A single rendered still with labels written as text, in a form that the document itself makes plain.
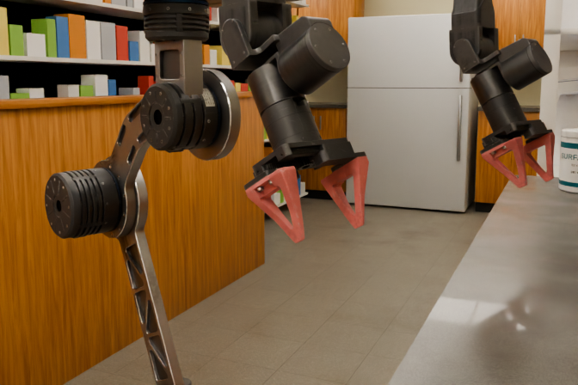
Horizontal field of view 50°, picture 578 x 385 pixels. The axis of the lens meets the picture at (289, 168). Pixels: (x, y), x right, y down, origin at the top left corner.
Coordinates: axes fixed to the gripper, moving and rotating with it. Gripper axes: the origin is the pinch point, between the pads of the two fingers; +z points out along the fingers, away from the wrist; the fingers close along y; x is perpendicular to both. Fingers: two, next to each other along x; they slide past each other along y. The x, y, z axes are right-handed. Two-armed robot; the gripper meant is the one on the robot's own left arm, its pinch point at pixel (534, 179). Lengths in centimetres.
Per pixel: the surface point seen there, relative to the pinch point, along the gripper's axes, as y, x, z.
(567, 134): 52, 13, -11
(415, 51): 382, 235, -183
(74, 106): 10, 165, -100
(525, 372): -46, -13, 20
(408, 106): 380, 264, -141
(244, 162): 142, 233, -93
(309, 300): 138, 215, -2
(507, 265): -15.5, 1.9, 11.2
